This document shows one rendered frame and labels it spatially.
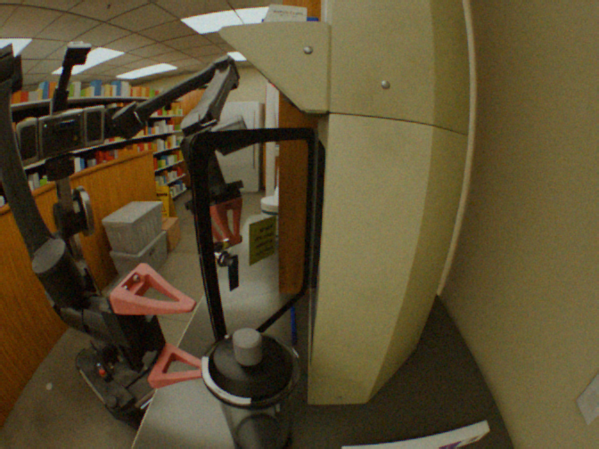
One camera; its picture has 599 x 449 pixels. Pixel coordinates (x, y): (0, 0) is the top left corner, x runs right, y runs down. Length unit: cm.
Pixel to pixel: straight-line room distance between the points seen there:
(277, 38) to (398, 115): 14
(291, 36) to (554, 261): 53
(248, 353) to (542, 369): 52
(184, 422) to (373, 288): 40
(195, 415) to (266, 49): 56
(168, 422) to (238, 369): 30
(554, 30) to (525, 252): 47
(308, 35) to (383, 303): 32
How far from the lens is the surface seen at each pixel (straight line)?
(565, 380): 55
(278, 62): 28
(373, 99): 28
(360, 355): 42
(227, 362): 29
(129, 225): 245
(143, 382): 154
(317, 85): 27
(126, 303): 26
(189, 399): 56
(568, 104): 56
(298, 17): 39
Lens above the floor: 140
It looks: 22 degrees down
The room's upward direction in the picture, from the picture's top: 2 degrees clockwise
